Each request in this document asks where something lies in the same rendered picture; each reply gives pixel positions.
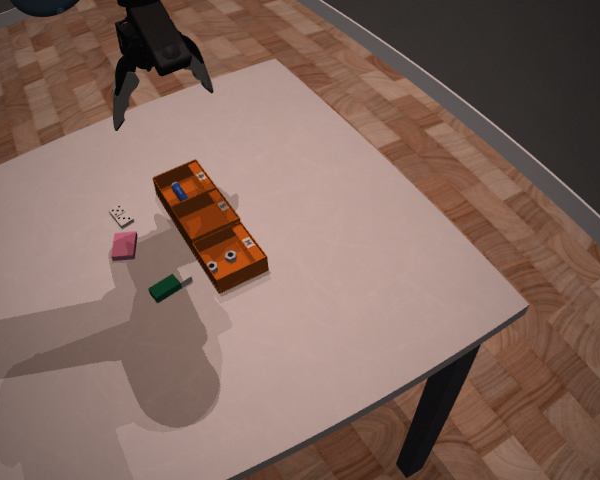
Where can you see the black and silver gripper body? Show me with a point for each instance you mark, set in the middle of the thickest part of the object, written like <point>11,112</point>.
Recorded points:
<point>129,36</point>

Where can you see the pink block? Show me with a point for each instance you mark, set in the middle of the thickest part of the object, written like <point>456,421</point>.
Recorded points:
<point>124,246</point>

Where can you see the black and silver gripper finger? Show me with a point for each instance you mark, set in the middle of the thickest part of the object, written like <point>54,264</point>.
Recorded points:
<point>126,82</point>
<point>197,66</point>

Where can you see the white domino tile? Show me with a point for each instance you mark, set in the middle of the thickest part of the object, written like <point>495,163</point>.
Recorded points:
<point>121,216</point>

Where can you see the green and white eraser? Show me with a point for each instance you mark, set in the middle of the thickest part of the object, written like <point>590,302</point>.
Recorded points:
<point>170,285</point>

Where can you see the orange three-compartment bin rack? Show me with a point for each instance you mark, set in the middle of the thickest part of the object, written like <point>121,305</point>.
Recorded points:
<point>199,214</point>

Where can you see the blue aa battery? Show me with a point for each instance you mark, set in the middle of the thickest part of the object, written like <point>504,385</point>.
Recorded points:
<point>179,191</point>

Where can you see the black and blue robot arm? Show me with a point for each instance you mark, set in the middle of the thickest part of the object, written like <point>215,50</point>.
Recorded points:
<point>157,32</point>

